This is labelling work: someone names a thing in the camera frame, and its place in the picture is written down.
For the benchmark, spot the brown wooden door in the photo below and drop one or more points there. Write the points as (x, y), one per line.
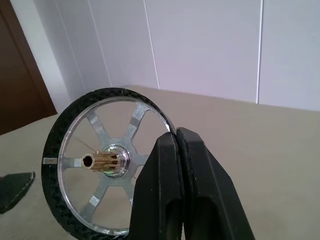
(15, 75)

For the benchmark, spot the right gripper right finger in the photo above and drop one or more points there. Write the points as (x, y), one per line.
(212, 195)

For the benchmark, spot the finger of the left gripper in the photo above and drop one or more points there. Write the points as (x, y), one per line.
(12, 190)

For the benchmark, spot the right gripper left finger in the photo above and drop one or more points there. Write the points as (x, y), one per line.
(155, 190)

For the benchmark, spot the silver spoked rotor black rim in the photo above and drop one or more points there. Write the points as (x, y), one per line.
(120, 160)

